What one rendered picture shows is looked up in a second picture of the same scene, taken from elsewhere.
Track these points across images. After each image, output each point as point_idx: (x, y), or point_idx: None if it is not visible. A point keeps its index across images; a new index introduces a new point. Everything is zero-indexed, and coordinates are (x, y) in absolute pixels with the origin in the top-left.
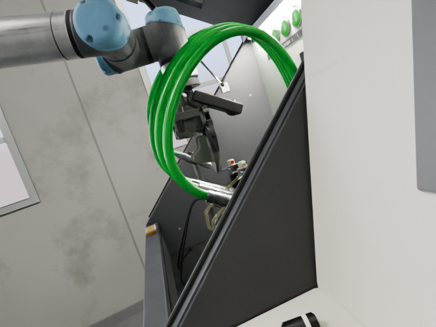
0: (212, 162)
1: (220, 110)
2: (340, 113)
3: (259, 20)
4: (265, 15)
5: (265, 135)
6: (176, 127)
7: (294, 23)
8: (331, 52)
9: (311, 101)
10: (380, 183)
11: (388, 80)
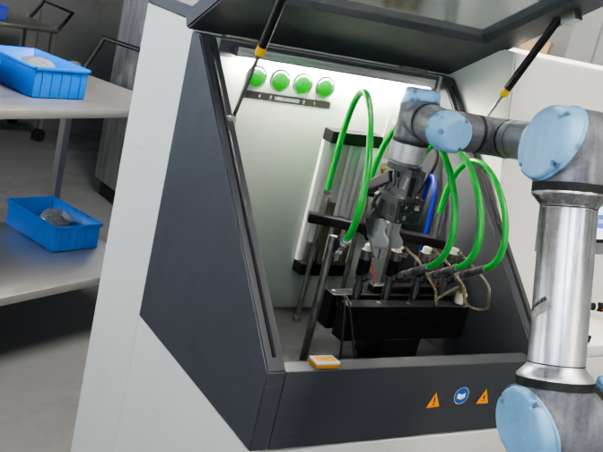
0: (376, 247)
1: (375, 190)
2: (514, 225)
3: (284, 57)
4: (301, 63)
5: (502, 231)
6: (422, 212)
7: (323, 92)
8: (514, 201)
9: (501, 216)
10: (524, 250)
11: (531, 219)
